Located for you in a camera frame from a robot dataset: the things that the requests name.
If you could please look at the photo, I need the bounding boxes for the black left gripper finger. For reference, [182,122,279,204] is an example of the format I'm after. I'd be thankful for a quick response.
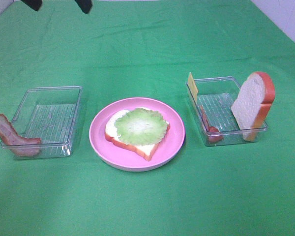
[21,0,42,11]
[75,0,92,14]

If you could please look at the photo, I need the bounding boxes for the toy lettuce leaf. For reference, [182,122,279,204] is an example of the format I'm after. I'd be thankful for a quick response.
[114,108,169,146]

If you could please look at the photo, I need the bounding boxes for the thick toy bacon strip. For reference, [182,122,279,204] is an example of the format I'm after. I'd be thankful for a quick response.
[0,114,41,157]

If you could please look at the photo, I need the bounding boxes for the toy bread slice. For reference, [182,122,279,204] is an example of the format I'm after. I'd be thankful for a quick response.
[231,71,275,141]
[105,107,170,161]

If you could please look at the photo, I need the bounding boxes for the green tablecloth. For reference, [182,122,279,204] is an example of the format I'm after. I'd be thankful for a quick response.
[0,0,295,236]

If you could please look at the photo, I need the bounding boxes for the left clear plastic tray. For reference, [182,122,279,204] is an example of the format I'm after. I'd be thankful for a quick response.
[0,86,82,160]

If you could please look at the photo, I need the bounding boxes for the clear plastic tray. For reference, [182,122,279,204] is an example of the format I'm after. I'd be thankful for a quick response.
[185,76,268,147]
[0,86,82,160]

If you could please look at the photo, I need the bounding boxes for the yellow toy cheese slice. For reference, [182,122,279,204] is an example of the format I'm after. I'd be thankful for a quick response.
[187,72,198,103]

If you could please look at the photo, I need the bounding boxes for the pink round plate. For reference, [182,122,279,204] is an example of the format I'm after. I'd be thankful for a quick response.
[89,97,185,172]

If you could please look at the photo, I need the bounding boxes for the right clear plastic tray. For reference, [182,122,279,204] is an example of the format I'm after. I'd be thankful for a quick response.
[185,76,268,147]

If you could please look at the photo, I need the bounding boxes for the thin toy bacon strip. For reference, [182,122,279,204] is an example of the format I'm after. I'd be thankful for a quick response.
[200,106,224,143]

